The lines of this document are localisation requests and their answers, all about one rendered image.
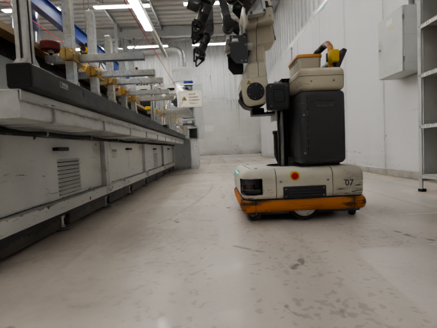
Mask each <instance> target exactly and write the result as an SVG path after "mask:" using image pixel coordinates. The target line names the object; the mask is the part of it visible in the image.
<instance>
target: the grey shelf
mask: <svg viewBox="0 0 437 328"><path fill-rule="evenodd" d="M422 30H423V56H422ZM417 84H418V154H419V188H418V191H420V192H426V191H427V189H425V188H423V179H424V181H428V180H437V0H423V23H422V0H417ZM423 152H424V173H423Z"/></svg>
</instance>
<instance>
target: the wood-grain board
mask: <svg viewBox="0 0 437 328"><path fill-rule="evenodd" d="M0 37H2V38H4V39H6V40H8V41H10V42H12V43H13V44H15V38H14V28H13V27H11V26H9V25H8V24H6V23H5V22H3V21H1V20H0ZM34 54H35V55H36V56H38V57H40V58H42V59H44V60H45V56H46V55H49V54H48V53H46V52H43V51H42V50H41V49H40V44H39V43H38V42H36V41H34ZM54 65H55V66H58V67H59V68H61V69H63V70H65V71H66V65H65V64H54ZM82 80H84V81H86V82H87V83H90V79H82ZM99 89H101V90H103V91H105V92H107V87H104V86H99ZM137 109H139V110H141V111H143V112H145V113H146V114H147V110H145V107H143V106H142V105H140V104H139V103H137Z"/></svg>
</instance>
